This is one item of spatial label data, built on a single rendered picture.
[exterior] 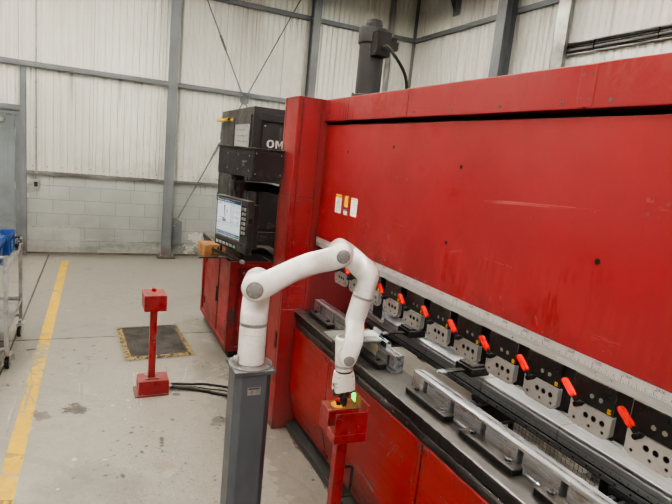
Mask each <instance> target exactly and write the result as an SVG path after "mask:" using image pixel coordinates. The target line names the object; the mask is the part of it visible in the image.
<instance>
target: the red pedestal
mask: <svg viewBox="0 0 672 504"><path fill-rule="evenodd" d="M142 306H143V309H144V312H150V328H149V353H148V373H139V374H137V386H133V392H134V397H135V398H145V397H155V396H165V395H169V378H168V375H167V372H166V371H163V372H155V363H156V340H157V316H158V312H160V311H167V294H166V293H165V291H164V289H156V288H155V287H153V288H152V289H142Z"/></svg>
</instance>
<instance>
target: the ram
mask: <svg viewBox="0 0 672 504"><path fill-rule="evenodd" d="M336 194H340V195H342V203H341V213H337V212H335V203H336ZM345 196H349V198H348V208H347V207H344V201H345ZM351 197H353V198H357V199H358V204H357V214H356V218H354V217H351V216H350V207H351ZM344 209H346V210H347V215H344V214H343V210H344ZM317 237H319V238H321V239H324V240H326V241H328V242H332V241H333V240H335V239H337V238H342V239H345V240H347V241H348V242H350V243H351V244H352V245H354V246H355V247H356V248H357V249H358V250H360V251H361V252H362V253H363V254H364V255H365V256H366V257H368V258H369V259H370V260H371V261H373V262H376V263H378V264H380V265H382V266H385V267H387V268H389V269H392V270H394V271H396V272H398V273H401V274H403V275H405V276H407V277H410V278H412V279H414V280H416V281H419V282H421V283H423V284H425V285H428V286H430V287H432V288H434V289H437V290H439V291H441V292H443V293H446V294H448V295H450V296H452V297H455V298H457V299H459V300H462V301H464V302H466V303H468V304H471V305H473V306H475V307H477V308H480V309H482V310H484V311H486V312H489V313H491V314H493V315H495V316H498V317H500V318H502V319H504V320H507V321H509V322H511V323H513V324H516V325H518V326H520V327H523V328H525V329H527V330H529V331H532V332H534V333H536V334H538V335H541V336H543V337H545V338H547V339H550V340H552V341H554V342H556V343H559V344H561V345H563V346H565V347H568V348H570V349H572V350H574V351H577V352H579V353H581V354H584V355H586V356H588V357H590V358H593V359H595V360H597V361H599V362H602V363H604V364H606V365H608V366H611V367H613V368H615V369H617V370H620V371H622V372H624V373H626V374H629V375H631V376H633V377H635V378H638V379H640V380H642V381H645V382H647V383H649V384H651V385H654V386H656V387H658V388H660V389H663V390H665V391H667V392H669V393H672V114H667V115H636V116H605V117H574V118H543V119H513V120H482V121H451V122H420V123H389V124H358V125H328V126H327V132H326V142H325V153H324V164H323V174H322V185H321V195H320V206H319V216H318V227H317ZM379 276H381V277H383V278H385V279H387V280H389V281H391V282H393V283H395V284H397V285H399V286H402V287H404V288H406V289H408V290H410V291H412V292H414V293H416V294H418V295H420V296H422V297H424V298H426V299H428V300H431V301H433V302H435V303H437V304H439V305H441V306H443V307H445V308H447V309H449V310H451V311H453V312H455V313H457V314H460V315H462V316H464V317H466V318H468V319H470V320H472V321H474V322H476V323H478V324H480V325H482V326H484V327H487V328H489V329H491V330H493V331H495V332H497V333H499V334H501V335H503V336H505V337H507V338H509V339H511V340H513V341H516V342H518V343H520V344H522V345H524V346H526V347H528V348H530V349H532V350H534V351H536V352H538V353H540V354H543V355H545V356H547V357H549V358H551V359H553V360H555V361H557V362H559V363H561V364H563V365H565V366H567V367H569V368H572V369H574V370H576V371H578V372H580V373H582V374H584V375H586V376H588V377H590V378H592V379H594V380H596V381H598V382H601V383H603V384H605V385H607V386H609V387H611V388H613V389H615V390H617V391H619V392H621V393H623V394H625V395H628V396H630V397H632V398H634V399H636V400H638V401H640V402H642V403H644V404H646V405H648V406H650V407H652V408H654V409H657V410H659V411H661V412H663V413H665V414H667V415H669V416H671V417H672V406H671V405H669V404H667V403H665V402H663V401H660V400H658V399H656V398H654V397H652V396H650V395H647V394H645V393H643V392H641V391H639V390H637V389H634V388H632V387H630V386H628V385H626V384H624V383H622V382H619V381H617V380H615V379H613V378H611V377H609V376H606V375H604V374H602V373H600V372H598V371H596V370H593V369H591V368H589V367H587V366H585V365H583V364H581V363H578V362H576V361H574V360H572V359H570V358H568V357H565V356H563V355H561V354H559V353H557V352H555V351H552V350H550V349H548V348H546V347H544V346H542V345H540V344H537V343H535V342H533V341H531V340H529V339H527V338H524V337H522V336H520V335H518V334H516V333H514V332H511V331H509V330H507V329H505V328H503V327H501V326H499V325H496V324H494V323H492V322H490V321H488V320H486V319H483V318H481V317H479V316H477V315H475V314H473V313H470V312H468V311H466V310H464V309H462V308H460V307H458V306H455V305H453V304H451V303H449V302H447V301H445V300H442V299H440V298H438V297H436V296H434V295H432V294H430V293H427V292H425V291H423V290H421V289H419V288H417V287H414V286H412V285H410V284H408V283H406V282H404V281H401V280H399V279H397V278H395V277H393V276H391V275H389V274H386V273H384V272H382V271H380V270H379Z"/></svg>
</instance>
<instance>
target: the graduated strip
mask: <svg viewBox="0 0 672 504"><path fill-rule="evenodd" d="M316 241H317V242H319V243H322V244H324V245H326V246H328V247H329V245H330V243H331V242H328V241H326V240H324V239H321V238H319V237H317V236H316ZM372 262H373V261H372ZM373 263H374V264H375V265H376V266H377V268H378V270H380V271H382V272H384V273H386V274H389V275H391V276H393V277H395V278H397V279H399V280H401V281H404V282H406V283H408V284H410V285H412V286H414V287H417V288H419V289H421V290H423V291H425V292H427V293H430V294H432V295H434V296H436V297H438V298H440V299H442V300H445V301H447V302H449V303H451V304H453V305H455V306H458V307H460V308H462V309H464V310H466V311H468V312H470V313H473V314H475V315H477V316H479V317H481V318H483V319H486V320H488V321H490V322H492V323H494V324H496V325H499V326H501V327H503V328H505V329H507V330H509V331H511V332H514V333H516V334H518V335H520V336H522V337H524V338H527V339H529V340H531V341H533V342H535V343H537V344H540V345H542V346H544V347H546V348H548V349H550V350H552V351H555V352H557V353H559V354H561V355H563V356H565V357H568V358H570V359H572V360H574V361H576V362H578V363H581V364H583V365H585V366H587V367H589V368H591V369H593V370H596V371H598V372H600V373H602V374H604V375H606V376H609V377H611V378H613V379H615V380H617V381H619V382H622V383H624V384H626V385H628V386H630V387H632V388H634V389H637V390H639V391H641V392H643V393H645V394H647V395H650V396H652V397H654V398H656V399H658V400H660V401H663V402H665V403H667V404H669V405H671V406H672V393H669V392H667V391H665V390H663V389H660V388H658V387H656V386H654V385H651V384H649V383H647V382H645V381H642V380H640V379H638V378H635V377H633V376H631V375H629V374H626V373H624V372H622V371H620V370H617V369H615V368H613V367H611V366H608V365H606V364H604V363H602V362H599V361H597V360H595V359H593V358H590V357H588V356H586V355H584V354H581V353H579V352H577V351H574V350H572V349H570V348H568V347H565V346H563V345H561V344H559V343H556V342H554V341H552V340H550V339H547V338H545V337H543V336H541V335H538V334H536V333H534V332H532V331H529V330H527V329H525V328H523V327H520V326H518V325H516V324H513V323H511V322H509V321H507V320H504V319H502V318H500V317H498V316H495V315H493V314H491V313H489V312H486V311H484V310H482V309H480V308H477V307H475V306H473V305H471V304H468V303H466V302H464V301H462V300H459V299H457V298H455V297H452V296H450V295H448V294H446V293H443V292H441V291H439V290H437V289H434V288H432V287H430V286H428V285H425V284H423V283H421V282H419V281H416V280H414V279H412V278H410V277H407V276H405V275H403V274H401V273H398V272H396V271H394V270H392V269H389V268H387V267H385V266H382V265H380V264H378V263H376V262H373Z"/></svg>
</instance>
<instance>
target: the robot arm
mask: <svg viewBox="0 0 672 504"><path fill-rule="evenodd" d="M343 267H345V268H346V269H347V270H348V271H349V272H350V273H351V274H352V275H353V276H354V277H355V278H356V279H357V282H356V285H355V288H354V291H353V294H352V297H351V300H350V304H349V307H348V310H347V314H346V318H345V324H346V332H345V334H339V335H337V336H336V339H335V370H334V373H333V378H332V390H333V392H332V394H333V395H334V396H339V397H340V405H342V407H344V406H345V407H346V404H347V398H348V396H349V395H350V394H351V393H353V392H355V375H354V370H353V367H354V365H355V363H356V362H357V359H358V357H359V354H360V351H361V348H362V344H363V340H364V323H365V319H366V317H367V314H368V311H369V308H370V305H371V302H372V299H373V296H374V293H375V290H376V287H377V284H378V280H379V270H378V268H377V266H376V265H375V264H374V263H373V262H372V261H371V260H370V259H369V258H368V257H366V256H365V255H364V254H363V253H362V252H361V251H360V250H358V249H357V248H356V247H355V246H354V245H352V244H351V243H350V242H348V241H347V240H345V239H342V238H337V239H335V240H333V241H332V242H331V243H330V245H329V248H326V249H322V250H317V251H313V252H309V253H305V254H302V255H300V256H297V257H295V258H292V259H290V260H288V261H285V262H283V263H281V264H279V265H277V266H275V267H273V268H270V269H268V270H265V269H263V268H260V267H256V268H253V269H251V270H249V271H248V272H247V273H246V275H245V277H244V279H243V282H242V285H241V291H242V294H243V298H242V305H241V313H240V326H239V340H238V354H236V356H235V355H234V356H233V357H232V358H231V359H230V360H229V366H230V367H231V368H233V369H235V370H237V371H241V372H247V373H257V372H263V371H266V370H268V369H270V368H271V367H272V361H271V360H270V359H269V358H267V357H265V348H266V336H267V323H268V311H269V302H270V296H272V295H274V294H275V293H277V292H279V291H280V290H282V289H284V288H285V287H287V286H289V285H291V284H293V283H295V282H297V281H299V280H302V279H305V278H307V277H310V276H312V275H316V274H319V273H324V272H329V271H334V270H338V269H341V268H343ZM343 393H344V396H343Z"/></svg>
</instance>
